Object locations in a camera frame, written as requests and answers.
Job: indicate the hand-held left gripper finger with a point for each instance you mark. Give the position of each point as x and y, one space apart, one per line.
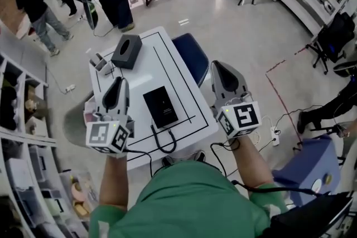
125 97
109 97

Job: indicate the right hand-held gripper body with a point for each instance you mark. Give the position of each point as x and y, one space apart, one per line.
242 118

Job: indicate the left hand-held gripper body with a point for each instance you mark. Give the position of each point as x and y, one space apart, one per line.
100 135

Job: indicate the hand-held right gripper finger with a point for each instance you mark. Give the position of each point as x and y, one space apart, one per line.
232 82
217 80

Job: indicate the black telephone base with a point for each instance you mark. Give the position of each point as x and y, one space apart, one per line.
160 107

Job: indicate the person's left forearm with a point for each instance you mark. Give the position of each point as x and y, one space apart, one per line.
113 181

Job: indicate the person's right forearm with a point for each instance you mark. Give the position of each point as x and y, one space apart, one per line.
248 164

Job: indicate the grey pen holder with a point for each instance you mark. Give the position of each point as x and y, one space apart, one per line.
101 65

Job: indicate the dark blue chair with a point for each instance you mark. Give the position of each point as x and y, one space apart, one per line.
192 57

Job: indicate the white power strip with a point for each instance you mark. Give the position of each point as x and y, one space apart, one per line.
275 136
70 88

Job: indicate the black tissue box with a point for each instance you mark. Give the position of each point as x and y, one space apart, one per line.
127 51

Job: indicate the person's right shoe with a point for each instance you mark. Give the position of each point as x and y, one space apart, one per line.
200 156

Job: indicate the person's shoe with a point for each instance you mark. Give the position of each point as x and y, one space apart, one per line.
168 161
200 156

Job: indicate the clear storage bin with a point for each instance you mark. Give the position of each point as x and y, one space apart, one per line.
79 195

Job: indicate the person's left shoe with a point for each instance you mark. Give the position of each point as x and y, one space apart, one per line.
168 161

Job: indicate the blue box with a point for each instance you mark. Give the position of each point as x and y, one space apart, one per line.
306 167

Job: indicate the white shelf unit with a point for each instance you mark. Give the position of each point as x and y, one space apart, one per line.
16 147

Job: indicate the dark folded stand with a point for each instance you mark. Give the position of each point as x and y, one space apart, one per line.
89 8

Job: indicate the person's green shirt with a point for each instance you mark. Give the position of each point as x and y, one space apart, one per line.
189 203

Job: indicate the black office chair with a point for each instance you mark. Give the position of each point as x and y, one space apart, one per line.
336 36

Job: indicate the black chair back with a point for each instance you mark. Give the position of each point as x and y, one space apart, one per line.
306 217

